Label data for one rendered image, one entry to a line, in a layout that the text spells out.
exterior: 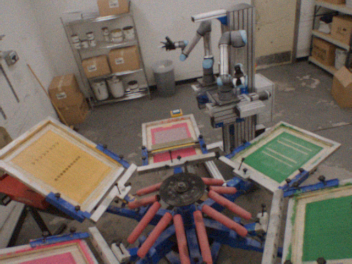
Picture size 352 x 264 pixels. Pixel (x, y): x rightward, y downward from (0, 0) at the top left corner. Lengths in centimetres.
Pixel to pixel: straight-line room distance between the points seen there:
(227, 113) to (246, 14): 93
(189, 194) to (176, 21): 462
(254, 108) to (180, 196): 141
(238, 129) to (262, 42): 361
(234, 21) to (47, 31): 417
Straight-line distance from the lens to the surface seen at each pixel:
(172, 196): 182
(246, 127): 338
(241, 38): 264
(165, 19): 599
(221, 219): 183
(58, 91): 556
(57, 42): 625
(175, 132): 303
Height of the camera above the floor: 261
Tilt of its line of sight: 33 degrees down
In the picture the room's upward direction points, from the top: 10 degrees counter-clockwise
